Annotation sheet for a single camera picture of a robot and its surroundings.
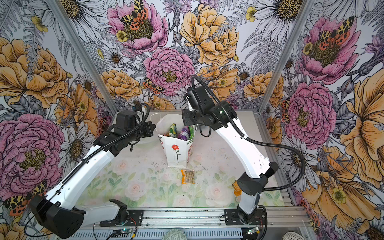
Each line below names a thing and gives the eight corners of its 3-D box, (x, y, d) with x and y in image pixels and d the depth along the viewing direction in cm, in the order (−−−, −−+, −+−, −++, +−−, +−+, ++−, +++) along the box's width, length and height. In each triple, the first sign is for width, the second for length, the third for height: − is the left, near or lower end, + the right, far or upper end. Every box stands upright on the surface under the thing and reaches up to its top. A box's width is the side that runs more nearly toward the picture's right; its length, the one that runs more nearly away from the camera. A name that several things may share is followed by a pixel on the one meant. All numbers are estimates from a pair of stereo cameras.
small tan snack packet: (180, 184, 87) (179, 182, 84) (181, 171, 92) (180, 169, 89) (194, 184, 87) (194, 182, 84) (194, 171, 92) (194, 169, 89)
